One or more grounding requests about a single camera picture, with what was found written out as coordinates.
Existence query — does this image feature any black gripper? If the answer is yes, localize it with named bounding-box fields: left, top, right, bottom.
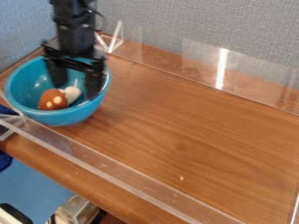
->
left=41, top=11, right=105, bottom=99

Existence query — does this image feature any brown white plush mushroom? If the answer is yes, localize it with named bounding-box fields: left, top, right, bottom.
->
left=37, top=87, right=81, bottom=110

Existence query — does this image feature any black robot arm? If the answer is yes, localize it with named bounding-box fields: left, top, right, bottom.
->
left=41, top=0, right=107, bottom=99

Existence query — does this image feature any blue bowl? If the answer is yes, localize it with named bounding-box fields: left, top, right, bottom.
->
left=4, top=56, right=112, bottom=126

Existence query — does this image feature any clear acrylic front barrier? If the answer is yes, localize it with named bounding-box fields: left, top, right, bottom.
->
left=14, top=118, right=243, bottom=224

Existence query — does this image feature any blue cloth object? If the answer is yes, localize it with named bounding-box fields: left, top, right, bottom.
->
left=0, top=104, right=17, bottom=172

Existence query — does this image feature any black white object below table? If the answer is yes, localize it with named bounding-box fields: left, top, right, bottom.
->
left=0, top=203, right=33, bottom=224

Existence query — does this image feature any clear acrylic corner bracket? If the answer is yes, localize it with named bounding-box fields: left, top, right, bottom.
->
left=95, top=21, right=124, bottom=53

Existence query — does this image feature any clear acrylic left bracket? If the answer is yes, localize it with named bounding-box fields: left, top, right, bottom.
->
left=0, top=90, right=28, bottom=142

